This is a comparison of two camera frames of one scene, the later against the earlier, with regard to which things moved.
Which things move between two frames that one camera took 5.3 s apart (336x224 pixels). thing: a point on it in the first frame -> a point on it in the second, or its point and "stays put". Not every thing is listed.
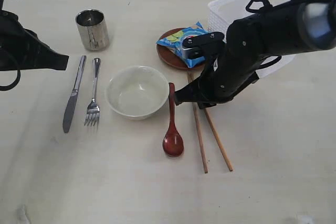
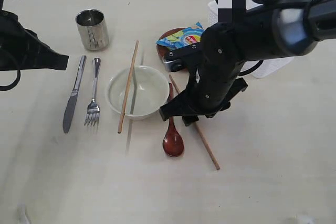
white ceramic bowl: (137, 92) stays put
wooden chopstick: (202, 152) -> (128, 88)
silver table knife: (70, 107) stays put
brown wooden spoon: (172, 144) stays put
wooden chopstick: (218, 140) -> (200, 131)
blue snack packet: (174, 42) stays put
